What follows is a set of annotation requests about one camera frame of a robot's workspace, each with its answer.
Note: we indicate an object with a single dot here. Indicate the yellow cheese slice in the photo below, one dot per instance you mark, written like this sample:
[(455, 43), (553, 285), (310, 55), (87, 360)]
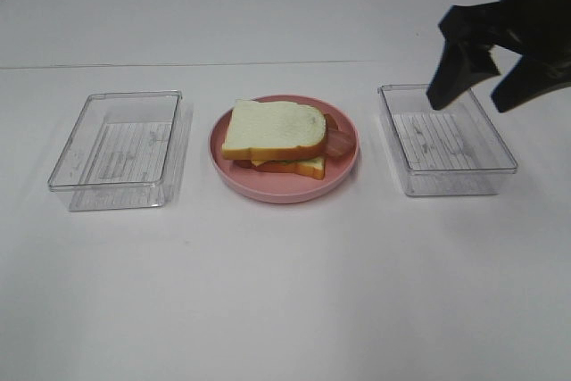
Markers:
[(260, 162)]

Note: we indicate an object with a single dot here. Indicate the pink round plate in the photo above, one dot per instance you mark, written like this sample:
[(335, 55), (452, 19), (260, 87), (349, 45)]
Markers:
[(284, 187)]

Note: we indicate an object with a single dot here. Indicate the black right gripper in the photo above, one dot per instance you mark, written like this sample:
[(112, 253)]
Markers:
[(537, 30)]

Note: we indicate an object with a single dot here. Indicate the green lettuce leaf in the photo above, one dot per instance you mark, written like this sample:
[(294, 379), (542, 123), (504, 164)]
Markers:
[(310, 160)]

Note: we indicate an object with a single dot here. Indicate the bacon strip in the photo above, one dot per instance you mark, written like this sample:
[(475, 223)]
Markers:
[(330, 121), (338, 143)]

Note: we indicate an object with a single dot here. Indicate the right clear plastic container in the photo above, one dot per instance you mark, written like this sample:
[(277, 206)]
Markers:
[(455, 151)]

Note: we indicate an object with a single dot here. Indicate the bread slice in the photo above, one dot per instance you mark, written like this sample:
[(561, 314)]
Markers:
[(274, 131), (314, 170)]

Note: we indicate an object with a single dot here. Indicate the left clear plastic container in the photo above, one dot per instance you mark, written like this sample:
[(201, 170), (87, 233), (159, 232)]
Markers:
[(125, 151)]

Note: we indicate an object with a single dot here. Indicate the clear plastic container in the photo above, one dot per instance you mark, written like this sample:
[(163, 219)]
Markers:
[(125, 151), (455, 151)]

